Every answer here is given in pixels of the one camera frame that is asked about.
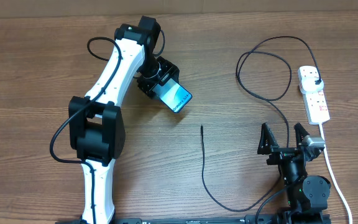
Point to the white power strip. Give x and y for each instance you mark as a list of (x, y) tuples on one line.
[(315, 103)]

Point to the Samsung Galaxy smartphone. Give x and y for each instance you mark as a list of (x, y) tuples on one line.
[(173, 95)]

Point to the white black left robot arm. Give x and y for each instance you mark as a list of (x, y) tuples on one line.
[(96, 125)]

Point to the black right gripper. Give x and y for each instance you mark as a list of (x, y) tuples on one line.
[(279, 154)]

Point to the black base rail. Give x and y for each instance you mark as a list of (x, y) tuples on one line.
[(248, 219)]

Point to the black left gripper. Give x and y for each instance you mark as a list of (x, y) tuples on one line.
[(169, 70)]

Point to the white charger plug adapter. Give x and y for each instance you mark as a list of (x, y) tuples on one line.
[(310, 85)]

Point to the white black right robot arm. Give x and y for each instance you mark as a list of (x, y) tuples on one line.
[(307, 194)]

